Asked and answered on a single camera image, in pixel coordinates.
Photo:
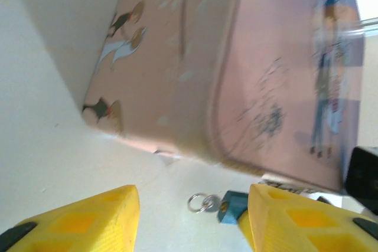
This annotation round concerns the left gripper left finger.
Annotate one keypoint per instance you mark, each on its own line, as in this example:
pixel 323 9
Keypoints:
pixel 88 222

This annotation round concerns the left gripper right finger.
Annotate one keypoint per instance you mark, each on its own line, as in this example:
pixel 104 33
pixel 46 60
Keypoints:
pixel 301 225

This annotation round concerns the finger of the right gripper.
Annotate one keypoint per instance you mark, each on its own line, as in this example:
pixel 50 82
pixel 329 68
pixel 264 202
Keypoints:
pixel 363 175

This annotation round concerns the pink tin box with couple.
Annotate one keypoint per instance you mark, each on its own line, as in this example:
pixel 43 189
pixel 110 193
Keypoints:
pixel 177 86

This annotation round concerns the aluminium back rail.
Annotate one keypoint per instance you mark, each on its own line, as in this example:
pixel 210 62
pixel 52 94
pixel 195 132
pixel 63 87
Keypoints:
pixel 363 27

